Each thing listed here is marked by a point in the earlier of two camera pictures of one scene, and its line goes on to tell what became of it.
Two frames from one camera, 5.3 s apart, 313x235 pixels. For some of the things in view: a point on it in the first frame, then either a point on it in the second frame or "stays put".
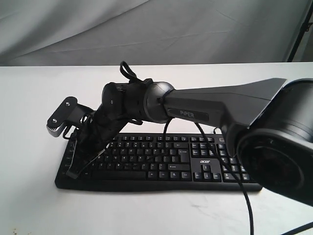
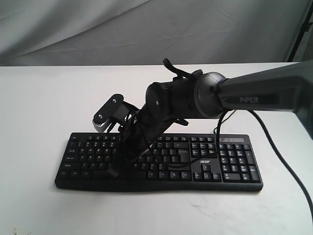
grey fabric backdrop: (57, 33) stays put
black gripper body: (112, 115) to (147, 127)
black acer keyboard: (162, 162) stays put
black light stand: (305, 27) stays put
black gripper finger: (84, 152) to (119, 162)
